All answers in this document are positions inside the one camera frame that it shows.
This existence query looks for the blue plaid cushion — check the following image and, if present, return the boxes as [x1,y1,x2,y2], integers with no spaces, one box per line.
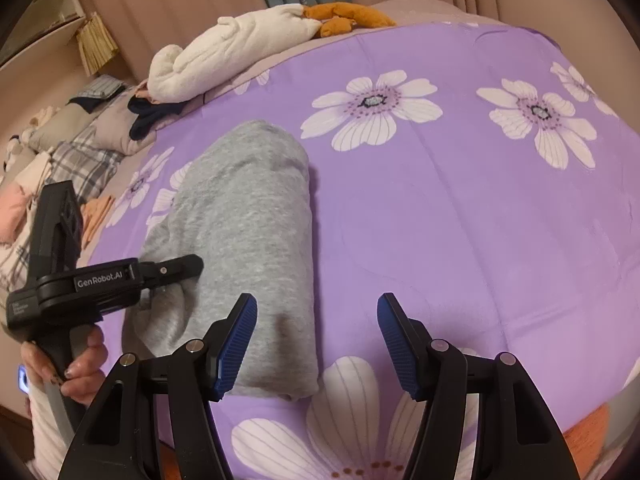
[66,74,127,107]

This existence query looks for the dark navy cloth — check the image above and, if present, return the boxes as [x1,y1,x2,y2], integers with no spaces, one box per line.
[127,94,177,142]

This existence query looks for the grey plaid blanket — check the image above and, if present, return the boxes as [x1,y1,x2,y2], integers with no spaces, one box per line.
[0,125,127,306]

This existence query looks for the bed with mauve sheet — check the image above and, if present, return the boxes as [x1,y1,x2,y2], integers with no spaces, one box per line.
[100,0,481,171]

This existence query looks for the grey small pants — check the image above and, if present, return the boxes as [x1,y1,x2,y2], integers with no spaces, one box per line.
[121,120,321,403]

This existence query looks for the orange folded garment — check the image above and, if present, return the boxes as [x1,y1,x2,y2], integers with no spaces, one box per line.
[81,194,119,252]

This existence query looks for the person's left hand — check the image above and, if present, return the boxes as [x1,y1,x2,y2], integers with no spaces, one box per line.
[22,326,109,406]

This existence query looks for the white goose plush toy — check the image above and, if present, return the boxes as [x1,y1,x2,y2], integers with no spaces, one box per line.
[148,2,397,106]

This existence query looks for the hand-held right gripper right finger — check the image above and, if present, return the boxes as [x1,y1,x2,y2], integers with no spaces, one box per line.
[376,293,583,480]

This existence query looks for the purple floral blanket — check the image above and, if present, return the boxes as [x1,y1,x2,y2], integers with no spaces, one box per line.
[75,19,640,480]

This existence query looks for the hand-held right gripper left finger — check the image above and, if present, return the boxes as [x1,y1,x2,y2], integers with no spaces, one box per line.
[57,293,259,480]

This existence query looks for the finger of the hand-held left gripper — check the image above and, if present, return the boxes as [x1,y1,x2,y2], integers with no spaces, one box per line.
[136,254,205,292]

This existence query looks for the pink folded garment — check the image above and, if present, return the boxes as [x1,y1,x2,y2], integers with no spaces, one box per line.
[0,180,32,244]

